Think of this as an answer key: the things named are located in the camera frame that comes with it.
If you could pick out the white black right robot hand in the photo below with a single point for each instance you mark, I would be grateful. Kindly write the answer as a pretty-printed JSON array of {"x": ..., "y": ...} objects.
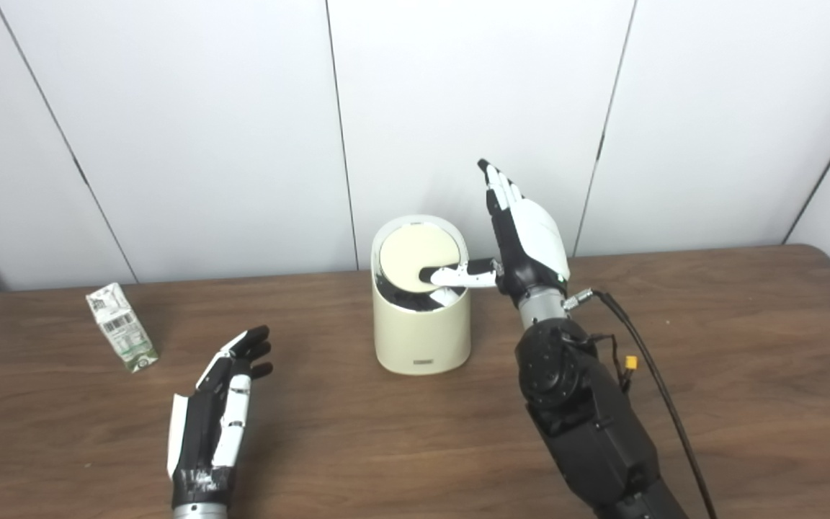
[{"x": 537, "y": 241}]

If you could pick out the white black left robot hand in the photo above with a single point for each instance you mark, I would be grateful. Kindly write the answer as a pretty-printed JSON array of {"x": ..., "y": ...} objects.
[{"x": 202, "y": 432}]

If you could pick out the cream round bin lid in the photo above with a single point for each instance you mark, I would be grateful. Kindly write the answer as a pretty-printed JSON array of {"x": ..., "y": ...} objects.
[{"x": 411, "y": 252}]

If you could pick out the white green milk carton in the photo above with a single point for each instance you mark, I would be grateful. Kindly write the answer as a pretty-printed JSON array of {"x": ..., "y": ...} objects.
[{"x": 123, "y": 331}]

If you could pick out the cream-colored round bin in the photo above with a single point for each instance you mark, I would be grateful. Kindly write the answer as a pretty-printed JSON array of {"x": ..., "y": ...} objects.
[{"x": 422, "y": 335}]

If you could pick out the yellow plug connector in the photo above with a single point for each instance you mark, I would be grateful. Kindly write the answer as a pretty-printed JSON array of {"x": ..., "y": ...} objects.
[{"x": 630, "y": 362}]

